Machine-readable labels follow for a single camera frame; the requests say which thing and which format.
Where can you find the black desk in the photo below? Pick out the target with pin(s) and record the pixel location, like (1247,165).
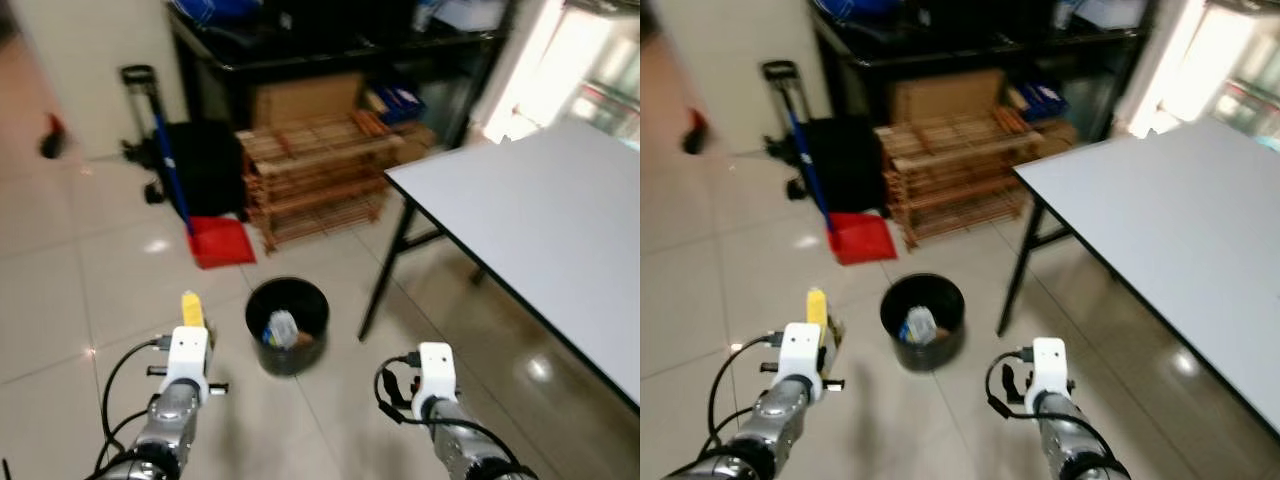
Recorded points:
(330,50)
(980,48)

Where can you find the red dustpan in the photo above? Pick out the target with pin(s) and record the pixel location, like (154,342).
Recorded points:
(862,240)
(222,243)

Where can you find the wooden slatted rack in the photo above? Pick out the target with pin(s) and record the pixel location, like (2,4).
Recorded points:
(960,175)
(320,180)

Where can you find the white table with black legs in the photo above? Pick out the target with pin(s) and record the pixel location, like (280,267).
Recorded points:
(560,230)
(1180,230)

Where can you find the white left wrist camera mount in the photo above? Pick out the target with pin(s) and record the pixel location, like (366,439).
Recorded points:
(800,355)
(187,358)

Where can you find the black rubbish bin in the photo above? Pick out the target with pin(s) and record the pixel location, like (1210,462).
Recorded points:
(920,355)
(285,360)

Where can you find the blue box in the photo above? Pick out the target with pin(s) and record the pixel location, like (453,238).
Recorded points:
(1042,100)
(400,102)

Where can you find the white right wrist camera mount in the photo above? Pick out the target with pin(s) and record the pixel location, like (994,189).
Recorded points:
(436,368)
(1048,365)

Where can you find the brown trash piece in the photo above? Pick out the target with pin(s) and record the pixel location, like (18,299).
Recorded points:
(308,338)
(945,333)

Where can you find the blue bag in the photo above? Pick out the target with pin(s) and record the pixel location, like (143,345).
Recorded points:
(220,10)
(858,8)

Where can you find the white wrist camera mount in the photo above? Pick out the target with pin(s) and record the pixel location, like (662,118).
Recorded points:
(1048,365)
(436,368)
(800,355)
(187,358)

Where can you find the white paper sheet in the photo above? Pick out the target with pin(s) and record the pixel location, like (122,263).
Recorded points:
(470,14)
(1105,12)

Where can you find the brown cardboard box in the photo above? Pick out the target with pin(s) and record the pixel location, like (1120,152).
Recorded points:
(305,100)
(945,96)

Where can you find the white and blue trash packet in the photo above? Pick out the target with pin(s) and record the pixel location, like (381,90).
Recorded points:
(917,325)
(282,328)

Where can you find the black and red object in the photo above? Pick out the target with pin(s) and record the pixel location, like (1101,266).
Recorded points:
(696,135)
(53,140)

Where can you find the yellow snack wrapper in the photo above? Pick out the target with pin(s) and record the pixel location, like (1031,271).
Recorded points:
(192,310)
(817,306)

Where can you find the black trolley suitcase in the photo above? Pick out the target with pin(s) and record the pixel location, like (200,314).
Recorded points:
(850,165)
(205,170)

